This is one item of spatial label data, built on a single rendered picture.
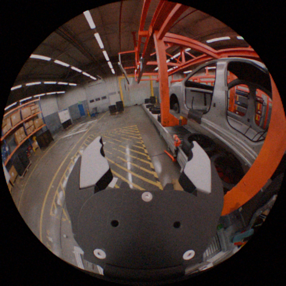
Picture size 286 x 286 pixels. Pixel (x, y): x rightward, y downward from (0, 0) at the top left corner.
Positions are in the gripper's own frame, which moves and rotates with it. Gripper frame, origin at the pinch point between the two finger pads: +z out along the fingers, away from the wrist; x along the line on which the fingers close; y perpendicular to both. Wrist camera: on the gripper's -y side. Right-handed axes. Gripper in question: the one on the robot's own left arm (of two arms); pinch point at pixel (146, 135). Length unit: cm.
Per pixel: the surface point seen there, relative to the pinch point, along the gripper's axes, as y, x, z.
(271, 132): -9, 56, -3
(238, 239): 53, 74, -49
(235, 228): 87, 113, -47
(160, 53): -103, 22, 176
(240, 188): 29, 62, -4
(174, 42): -147, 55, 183
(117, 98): 33, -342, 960
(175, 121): 50, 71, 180
